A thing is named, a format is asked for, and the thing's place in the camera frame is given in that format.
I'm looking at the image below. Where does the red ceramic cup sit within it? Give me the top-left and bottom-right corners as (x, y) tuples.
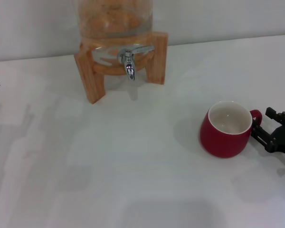
(199, 100), (263, 158)

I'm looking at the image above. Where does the wooden dispenser stand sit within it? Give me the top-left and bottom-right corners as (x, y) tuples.
(73, 31), (169, 105)

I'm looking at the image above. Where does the glass drink dispenser jar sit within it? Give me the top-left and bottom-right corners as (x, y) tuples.
(77, 0), (155, 92)

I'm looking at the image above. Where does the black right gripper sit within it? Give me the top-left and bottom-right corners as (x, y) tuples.
(250, 107), (285, 155)

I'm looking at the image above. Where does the chrome faucet tap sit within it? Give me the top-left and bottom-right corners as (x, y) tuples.
(117, 45), (155, 81)

